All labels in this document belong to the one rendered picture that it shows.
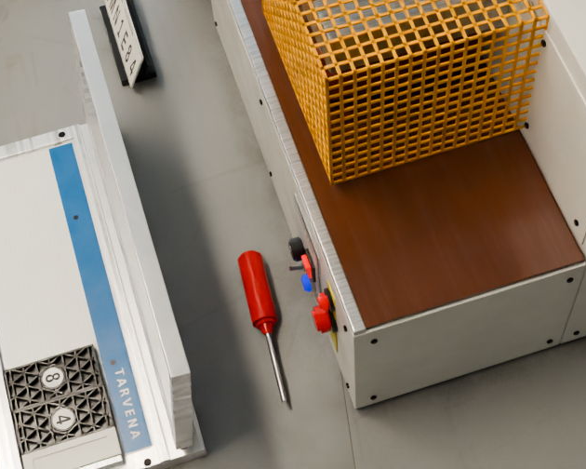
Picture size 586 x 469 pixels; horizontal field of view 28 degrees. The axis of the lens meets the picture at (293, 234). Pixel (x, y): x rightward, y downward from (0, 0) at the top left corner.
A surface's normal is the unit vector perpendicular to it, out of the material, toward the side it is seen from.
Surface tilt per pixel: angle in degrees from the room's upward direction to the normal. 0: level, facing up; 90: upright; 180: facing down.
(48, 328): 0
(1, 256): 0
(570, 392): 0
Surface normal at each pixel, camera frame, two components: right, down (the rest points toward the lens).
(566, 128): -0.95, 0.29
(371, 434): -0.06, -0.49
